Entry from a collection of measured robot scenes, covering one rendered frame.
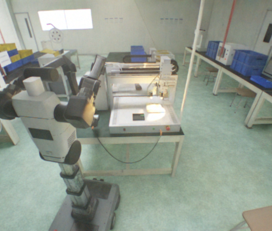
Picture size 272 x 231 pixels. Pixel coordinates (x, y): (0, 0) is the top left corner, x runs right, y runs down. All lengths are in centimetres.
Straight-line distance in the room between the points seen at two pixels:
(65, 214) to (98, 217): 32
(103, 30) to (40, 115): 807
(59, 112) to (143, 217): 148
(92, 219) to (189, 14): 887
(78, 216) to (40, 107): 114
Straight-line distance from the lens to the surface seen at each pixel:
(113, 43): 874
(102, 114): 190
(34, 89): 82
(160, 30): 879
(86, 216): 165
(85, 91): 77
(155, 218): 192
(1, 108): 98
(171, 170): 206
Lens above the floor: 178
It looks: 34 degrees down
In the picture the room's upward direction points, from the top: straight up
